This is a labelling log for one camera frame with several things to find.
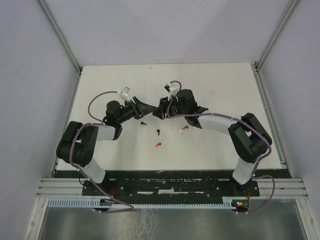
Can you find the aluminium corner post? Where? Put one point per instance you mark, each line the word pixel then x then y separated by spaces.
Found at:
pixel 43 4
pixel 284 19

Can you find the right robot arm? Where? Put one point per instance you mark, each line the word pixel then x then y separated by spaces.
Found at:
pixel 251 141

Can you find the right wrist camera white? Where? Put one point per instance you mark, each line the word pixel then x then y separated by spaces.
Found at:
pixel 172 88

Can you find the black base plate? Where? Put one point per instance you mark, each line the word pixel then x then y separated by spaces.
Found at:
pixel 213 187

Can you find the right controller board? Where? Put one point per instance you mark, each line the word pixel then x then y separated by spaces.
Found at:
pixel 242 205

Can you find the aluminium frame rail front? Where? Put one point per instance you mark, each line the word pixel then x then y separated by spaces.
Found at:
pixel 285 188

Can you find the left aluminium corner post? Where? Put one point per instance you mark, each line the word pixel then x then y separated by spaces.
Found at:
pixel 43 4

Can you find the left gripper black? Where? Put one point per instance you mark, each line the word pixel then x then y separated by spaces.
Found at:
pixel 140 108

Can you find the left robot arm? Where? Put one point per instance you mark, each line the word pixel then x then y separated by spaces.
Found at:
pixel 78 142

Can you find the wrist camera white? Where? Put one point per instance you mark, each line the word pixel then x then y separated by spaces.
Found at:
pixel 124 94
pixel 172 88

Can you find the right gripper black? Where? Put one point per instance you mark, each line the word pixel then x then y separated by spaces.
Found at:
pixel 162 109

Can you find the right aluminium corner post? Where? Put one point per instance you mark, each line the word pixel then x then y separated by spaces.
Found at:
pixel 284 19

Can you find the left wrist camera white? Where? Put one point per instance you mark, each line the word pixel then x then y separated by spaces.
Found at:
pixel 124 94

